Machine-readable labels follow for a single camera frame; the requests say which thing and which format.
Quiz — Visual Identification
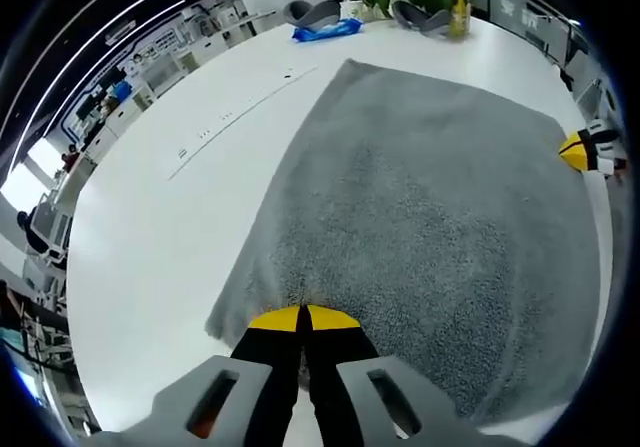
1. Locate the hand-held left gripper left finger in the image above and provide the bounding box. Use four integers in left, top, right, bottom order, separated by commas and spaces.
119, 305, 303, 447

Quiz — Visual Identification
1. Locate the white cabinet row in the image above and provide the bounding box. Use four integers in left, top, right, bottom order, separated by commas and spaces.
64, 31, 251, 178

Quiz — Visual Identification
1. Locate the ceiling light strip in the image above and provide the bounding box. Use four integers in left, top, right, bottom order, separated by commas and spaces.
0, 0, 216, 136

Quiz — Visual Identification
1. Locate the glass partition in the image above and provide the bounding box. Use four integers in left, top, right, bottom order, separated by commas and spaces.
487, 0, 589, 66

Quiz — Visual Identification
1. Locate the white table cable cover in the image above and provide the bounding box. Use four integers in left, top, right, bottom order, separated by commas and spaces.
167, 64, 321, 181

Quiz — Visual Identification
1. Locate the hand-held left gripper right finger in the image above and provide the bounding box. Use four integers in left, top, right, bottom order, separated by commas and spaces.
304, 304, 481, 447

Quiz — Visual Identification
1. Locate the blue wipes packet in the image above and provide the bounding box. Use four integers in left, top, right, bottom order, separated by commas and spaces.
291, 16, 364, 44

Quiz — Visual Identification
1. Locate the white table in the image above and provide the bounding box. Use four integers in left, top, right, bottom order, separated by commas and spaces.
67, 14, 614, 447

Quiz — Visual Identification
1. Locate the yellow bottle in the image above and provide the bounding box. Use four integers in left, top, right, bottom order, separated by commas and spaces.
447, 0, 472, 38

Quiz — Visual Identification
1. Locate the grey towel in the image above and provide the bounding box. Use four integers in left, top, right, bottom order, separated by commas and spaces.
204, 57, 601, 423

